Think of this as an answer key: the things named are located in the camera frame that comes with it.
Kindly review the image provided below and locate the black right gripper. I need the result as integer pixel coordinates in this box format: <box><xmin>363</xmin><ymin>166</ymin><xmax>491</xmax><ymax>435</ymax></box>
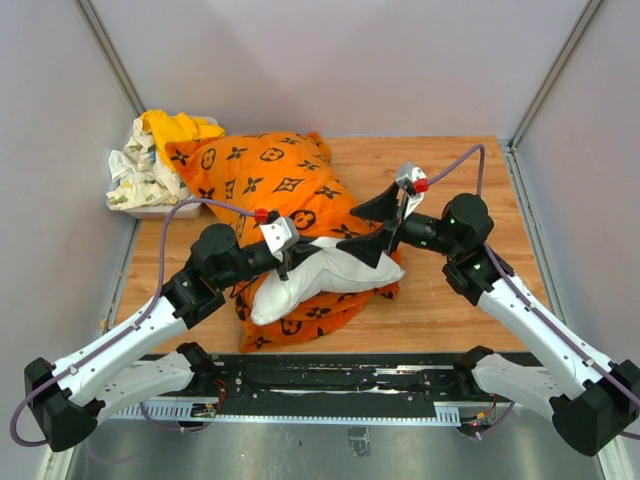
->
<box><xmin>337</xmin><ymin>181</ymin><xmax>460</xmax><ymax>265</ymax></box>

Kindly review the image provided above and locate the white pillow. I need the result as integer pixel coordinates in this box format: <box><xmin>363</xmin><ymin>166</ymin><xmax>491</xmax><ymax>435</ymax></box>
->
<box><xmin>250</xmin><ymin>237</ymin><xmax>405</xmax><ymax>326</ymax></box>

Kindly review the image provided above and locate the orange patterned plush pillowcase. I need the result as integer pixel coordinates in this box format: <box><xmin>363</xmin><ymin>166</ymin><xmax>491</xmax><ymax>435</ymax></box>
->
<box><xmin>165</xmin><ymin>132</ymin><xmax>399</xmax><ymax>353</ymax></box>

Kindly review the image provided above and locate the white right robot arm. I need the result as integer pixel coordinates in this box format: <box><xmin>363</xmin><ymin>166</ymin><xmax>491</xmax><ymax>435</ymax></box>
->
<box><xmin>338</xmin><ymin>185</ymin><xmax>639</xmax><ymax>456</ymax></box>

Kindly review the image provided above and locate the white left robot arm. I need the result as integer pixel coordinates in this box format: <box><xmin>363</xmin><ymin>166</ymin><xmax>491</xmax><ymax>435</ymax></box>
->
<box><xmin>21</xmin><ymin>217</ymin><xmax>320</xmax><ymax>452</ymax></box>

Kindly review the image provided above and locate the white plastic basket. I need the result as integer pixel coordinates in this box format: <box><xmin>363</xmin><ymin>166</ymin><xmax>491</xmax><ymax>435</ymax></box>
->
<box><xmin>121</xmin><ymin>117</ymin><xmax>218</xmax><ymax>219</ymax></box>

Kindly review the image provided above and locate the white printed cloth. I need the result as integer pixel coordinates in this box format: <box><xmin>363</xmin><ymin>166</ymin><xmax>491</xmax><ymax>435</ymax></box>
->
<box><xmin>106</xmin><ymin>118</ymin><xmax>190</xmax><ymax>211</ymax></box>

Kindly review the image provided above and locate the yellow cloth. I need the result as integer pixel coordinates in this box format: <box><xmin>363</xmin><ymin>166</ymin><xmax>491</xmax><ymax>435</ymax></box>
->
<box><xmin>139</xmin><ymin>109</ymin><xmax>225</xmax><ymax>171</ymax></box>

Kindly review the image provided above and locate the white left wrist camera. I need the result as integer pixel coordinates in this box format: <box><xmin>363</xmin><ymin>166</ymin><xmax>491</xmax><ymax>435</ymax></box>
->
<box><xmin>260</xmin><ymin>217</ymin><xmax>300</xmax><ymax>261</ymax></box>

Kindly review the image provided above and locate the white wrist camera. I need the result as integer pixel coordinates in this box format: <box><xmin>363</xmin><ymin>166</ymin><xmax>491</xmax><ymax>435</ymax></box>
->
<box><xmin>260</xmin><ymin>217</ymin><xmax>300</xmax><ymax>261</ymax></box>
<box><xmin>396</xmin><ymin>162</ymin><xmax>429</xmax><ymax>196</ymax></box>

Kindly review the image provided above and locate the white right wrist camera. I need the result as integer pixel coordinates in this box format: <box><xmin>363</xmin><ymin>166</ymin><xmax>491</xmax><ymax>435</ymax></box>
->
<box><xmin>396</xmin><ymin>162</ymin><xmax>429</xmax><ymax>196</ymax></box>

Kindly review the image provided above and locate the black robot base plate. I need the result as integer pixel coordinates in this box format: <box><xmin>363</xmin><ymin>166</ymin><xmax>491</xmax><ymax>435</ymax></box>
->
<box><xmin>179</xmin><ymin>353</ymin><xmax>507</xmax><ymax>423</ymax></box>

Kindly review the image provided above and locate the right aluminium frame post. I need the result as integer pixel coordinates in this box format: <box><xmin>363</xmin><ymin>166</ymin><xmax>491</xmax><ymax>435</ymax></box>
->
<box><xmin>508</xmin><ymin>0</ymin><xmax>609</xmax><ymax>149</ymax></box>

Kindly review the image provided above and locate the aluminium frame post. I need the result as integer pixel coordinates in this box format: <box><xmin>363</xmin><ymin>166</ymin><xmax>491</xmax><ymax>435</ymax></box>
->
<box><xmin>508</xmin><ymin>0</ymin><xmax>609</xmax><ymax>149</ymax></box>
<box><xmin>71</xmin><ymin>1</ymin><xmax>144</xmax><ymax>146</ymax></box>

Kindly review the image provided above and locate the grey slotted cable duct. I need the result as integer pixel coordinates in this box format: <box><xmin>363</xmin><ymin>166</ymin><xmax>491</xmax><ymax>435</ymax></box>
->
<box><xmin>113</xmin><ymin>394</ymin><xmax>461</xmax><ymax>427</ymax></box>

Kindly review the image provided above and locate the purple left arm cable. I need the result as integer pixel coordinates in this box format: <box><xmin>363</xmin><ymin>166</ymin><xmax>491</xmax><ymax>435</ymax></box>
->
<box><xmin>9</xmin><ymin>198</ymin><xmax>271</xmax><ymax>448</ymax></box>

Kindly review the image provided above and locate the left aluminium frame post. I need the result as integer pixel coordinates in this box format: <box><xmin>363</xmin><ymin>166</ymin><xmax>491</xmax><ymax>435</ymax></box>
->
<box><xmin>71</xmin><ymin>1</ymin><xmax>144</xmax><ymax>146</ymax></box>

